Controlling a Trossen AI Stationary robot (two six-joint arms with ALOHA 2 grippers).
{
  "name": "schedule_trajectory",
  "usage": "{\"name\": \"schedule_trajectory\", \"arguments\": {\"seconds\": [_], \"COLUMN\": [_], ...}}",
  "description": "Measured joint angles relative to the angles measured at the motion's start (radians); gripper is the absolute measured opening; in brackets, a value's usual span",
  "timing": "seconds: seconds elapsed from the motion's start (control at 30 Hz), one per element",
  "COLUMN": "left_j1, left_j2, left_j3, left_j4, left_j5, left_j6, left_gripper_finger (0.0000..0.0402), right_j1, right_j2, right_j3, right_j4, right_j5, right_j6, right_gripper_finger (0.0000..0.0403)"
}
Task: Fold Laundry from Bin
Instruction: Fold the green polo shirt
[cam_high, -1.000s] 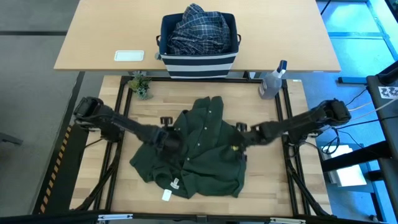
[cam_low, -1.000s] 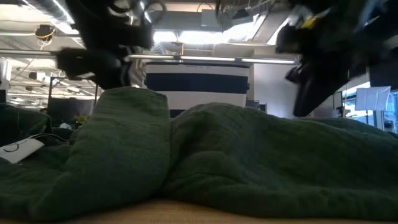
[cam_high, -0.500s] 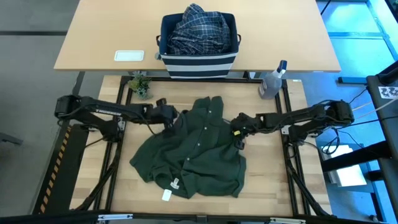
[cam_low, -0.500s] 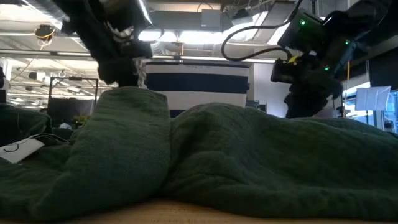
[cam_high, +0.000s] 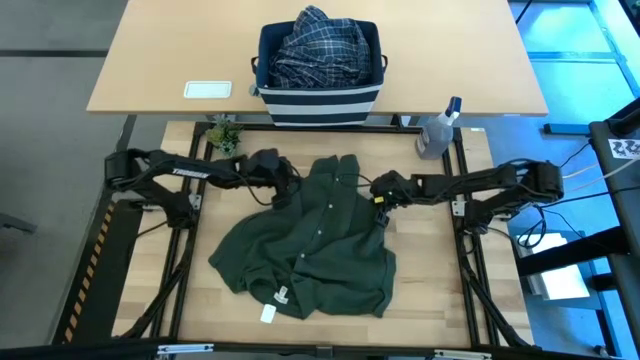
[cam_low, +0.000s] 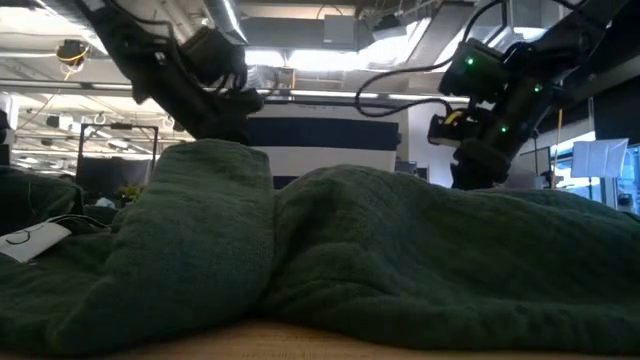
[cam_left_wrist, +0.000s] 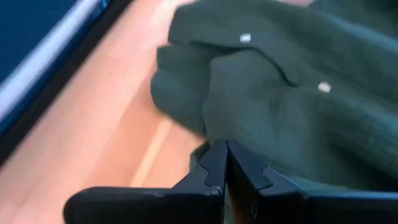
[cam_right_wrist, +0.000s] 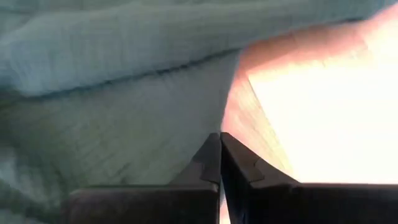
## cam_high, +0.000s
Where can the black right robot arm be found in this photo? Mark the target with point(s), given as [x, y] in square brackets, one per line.
[475, 180]

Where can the white box on floor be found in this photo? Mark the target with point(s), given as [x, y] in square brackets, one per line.
[560, 280]

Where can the navy white striped bin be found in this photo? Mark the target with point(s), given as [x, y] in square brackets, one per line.
[320, 107]

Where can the grey chair leg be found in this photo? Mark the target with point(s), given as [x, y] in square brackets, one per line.
[17, 223]

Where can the small green potted plant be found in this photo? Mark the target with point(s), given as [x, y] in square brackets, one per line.
[224, 135]

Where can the white rectangular tray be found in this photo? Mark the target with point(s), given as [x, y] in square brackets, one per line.
[207, 89]

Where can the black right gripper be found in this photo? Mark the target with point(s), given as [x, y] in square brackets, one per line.
[395, 187]

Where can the blue plaid shirt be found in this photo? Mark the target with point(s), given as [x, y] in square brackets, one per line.
[320, 50]

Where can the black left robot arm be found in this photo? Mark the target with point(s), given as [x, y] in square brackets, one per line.
[190, 172]

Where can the clear spray bottle blue nozzle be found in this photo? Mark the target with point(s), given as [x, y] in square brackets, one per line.
[435, 137]

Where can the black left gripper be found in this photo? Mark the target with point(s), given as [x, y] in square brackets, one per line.
[270, 167]

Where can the dark green button shirt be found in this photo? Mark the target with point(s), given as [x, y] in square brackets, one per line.
[325, 250]

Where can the black hazard-striped floor ramp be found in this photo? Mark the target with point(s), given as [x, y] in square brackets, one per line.
[107, 280]

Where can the light wooden desk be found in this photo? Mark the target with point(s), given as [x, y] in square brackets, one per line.
[450, 60]

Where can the black metal table frame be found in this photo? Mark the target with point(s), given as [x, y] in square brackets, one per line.
[385, 129]

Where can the silver metal bracket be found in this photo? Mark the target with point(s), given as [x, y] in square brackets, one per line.
[462, 355]
[185, 348]

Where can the white marker tag label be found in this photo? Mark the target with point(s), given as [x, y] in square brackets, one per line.
[625, 148]

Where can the black equipment cart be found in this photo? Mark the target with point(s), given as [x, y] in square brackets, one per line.
[627, 280]

